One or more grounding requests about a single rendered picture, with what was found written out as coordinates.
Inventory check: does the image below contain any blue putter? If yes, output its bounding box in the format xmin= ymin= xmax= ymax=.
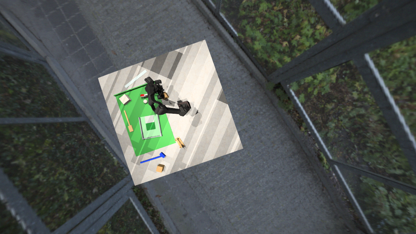
xmin=140 ymin=152 xmax=166 ymax=163

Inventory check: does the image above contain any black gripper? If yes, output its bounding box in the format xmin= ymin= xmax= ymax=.
xmin=154 ymin=80 xmax=164 ymax=99

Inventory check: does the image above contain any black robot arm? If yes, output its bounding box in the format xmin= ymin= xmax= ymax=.
xmin=145 ymin=77 xmax=190 ymax=116

